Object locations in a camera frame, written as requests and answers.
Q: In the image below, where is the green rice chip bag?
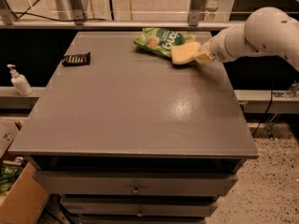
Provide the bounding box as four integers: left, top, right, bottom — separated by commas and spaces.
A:
134, 28, 196, 58

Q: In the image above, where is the cardboard box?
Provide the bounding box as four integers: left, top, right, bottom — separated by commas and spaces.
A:
0, 163, 50, 224

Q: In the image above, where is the grey drawer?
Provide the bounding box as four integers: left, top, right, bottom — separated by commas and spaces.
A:
62, 197, 218, 217
33, 171, 237, 196

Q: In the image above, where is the grey metal railing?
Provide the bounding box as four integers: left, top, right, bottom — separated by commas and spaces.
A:
1, 0, 244, 31

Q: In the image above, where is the white pump bottle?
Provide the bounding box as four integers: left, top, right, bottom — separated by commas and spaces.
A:
7, 64, 33, 96

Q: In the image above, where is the black cable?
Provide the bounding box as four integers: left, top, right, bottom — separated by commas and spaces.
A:
12, 11, 107, 22

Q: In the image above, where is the grey top drawer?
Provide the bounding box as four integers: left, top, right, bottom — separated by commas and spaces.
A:
33, 171, 237, 196

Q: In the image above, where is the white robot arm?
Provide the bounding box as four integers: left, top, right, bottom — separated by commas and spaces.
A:
192, 7, 299, 71

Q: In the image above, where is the black chocolate bar wrapper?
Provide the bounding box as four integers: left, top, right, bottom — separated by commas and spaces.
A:
62, 52, 91, 66

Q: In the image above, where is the yellow sponge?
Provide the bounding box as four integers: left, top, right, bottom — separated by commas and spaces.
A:
171, 42, 201, 65

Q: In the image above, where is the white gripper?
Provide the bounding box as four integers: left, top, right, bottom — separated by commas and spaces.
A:
193, 29, 236, 63

